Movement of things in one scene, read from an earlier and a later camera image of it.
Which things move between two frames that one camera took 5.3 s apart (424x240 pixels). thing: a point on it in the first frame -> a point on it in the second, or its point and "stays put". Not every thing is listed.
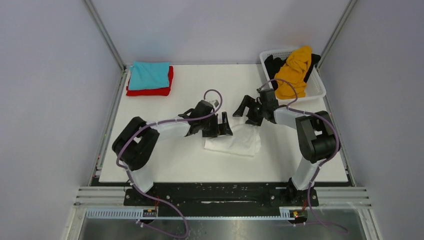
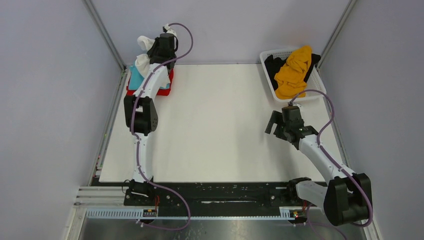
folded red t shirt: (163, 91) stays put
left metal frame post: (101, 28) stays put
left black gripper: (220, 129) -> (150, 51)
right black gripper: (255, 110) -> (279, 124)
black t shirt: (272, 65) stays put
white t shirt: (245, 141) -> (142, 61)
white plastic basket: (315, 83) stays put
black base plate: (221, 196) stays put
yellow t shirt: (293, 69) stays put
